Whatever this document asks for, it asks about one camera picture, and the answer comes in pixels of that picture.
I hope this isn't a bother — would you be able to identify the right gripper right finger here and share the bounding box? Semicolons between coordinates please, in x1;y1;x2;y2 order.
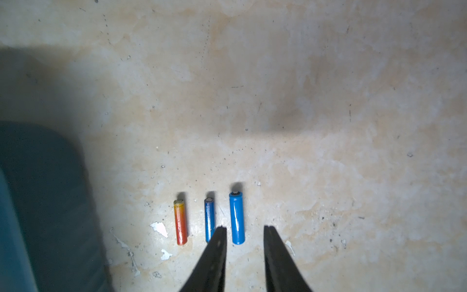
263;226;312;292

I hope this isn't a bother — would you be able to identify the blue AAA battery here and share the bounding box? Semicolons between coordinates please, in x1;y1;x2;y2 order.
204;197;216;243

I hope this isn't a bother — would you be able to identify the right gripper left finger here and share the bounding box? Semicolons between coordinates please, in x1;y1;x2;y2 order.
180;226;227;292

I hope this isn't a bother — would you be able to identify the teal plastic storage box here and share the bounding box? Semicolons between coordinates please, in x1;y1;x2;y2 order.
1;121;109;292

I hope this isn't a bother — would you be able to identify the red orange AAA battery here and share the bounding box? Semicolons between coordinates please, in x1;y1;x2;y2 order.
174;199;188;246

